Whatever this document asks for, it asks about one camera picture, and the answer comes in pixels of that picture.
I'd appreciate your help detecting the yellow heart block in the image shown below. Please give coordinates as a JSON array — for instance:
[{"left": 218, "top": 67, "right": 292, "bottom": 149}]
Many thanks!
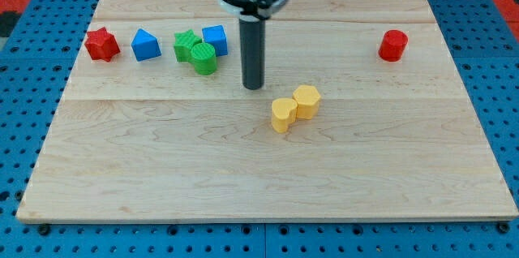
[{"left": 271, "top": 97, "right": 298, "bottom": 133}]

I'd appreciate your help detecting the yellow hexagon block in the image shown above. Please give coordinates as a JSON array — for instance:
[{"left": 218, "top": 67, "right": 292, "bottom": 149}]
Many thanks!
[{"left": 293, "top": 85, "right": 321, "bottom": 120}]

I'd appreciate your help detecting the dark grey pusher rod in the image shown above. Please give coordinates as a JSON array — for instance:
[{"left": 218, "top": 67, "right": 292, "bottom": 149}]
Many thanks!
[{"left": 239, "top": 19, "right": 265, "bottom": 90}]

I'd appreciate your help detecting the green cylinder block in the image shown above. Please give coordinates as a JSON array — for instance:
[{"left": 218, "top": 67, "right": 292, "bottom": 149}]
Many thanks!
[{"left": 190, "top": 42, "right": 217, "bottom": 75}]

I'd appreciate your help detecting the blue cube block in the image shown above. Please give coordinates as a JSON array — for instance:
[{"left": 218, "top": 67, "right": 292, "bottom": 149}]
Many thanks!
[{"left": 202, "top": 25, "right": 228, "bottom": 57}]

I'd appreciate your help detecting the light wooden board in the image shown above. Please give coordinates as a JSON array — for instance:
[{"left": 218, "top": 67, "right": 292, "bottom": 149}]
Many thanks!
[{"left": 17, "top": 0, "right": 518, "bottom": 224}]

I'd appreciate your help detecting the green star block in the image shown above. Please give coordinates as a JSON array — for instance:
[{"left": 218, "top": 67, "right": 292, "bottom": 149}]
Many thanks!
[{"left": 174, "top": 29, "right": 202, "bottom": 62}]

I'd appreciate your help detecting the blue triangle block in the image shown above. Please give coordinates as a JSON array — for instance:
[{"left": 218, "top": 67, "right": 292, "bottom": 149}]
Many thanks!
[{"left": 131, "top": 28, "right": 161, "bottom": 62}]

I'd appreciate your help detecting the red cylinder block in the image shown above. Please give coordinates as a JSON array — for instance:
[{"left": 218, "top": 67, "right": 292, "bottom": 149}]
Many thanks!
[{"left": 378, "top": 29, "right": 409, "bottom": 62}]

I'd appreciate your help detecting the red star block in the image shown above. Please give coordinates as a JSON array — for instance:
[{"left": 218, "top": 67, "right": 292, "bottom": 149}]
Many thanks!
[{"left": 84, "top": 27, "right": 120, "bottom": 62}]

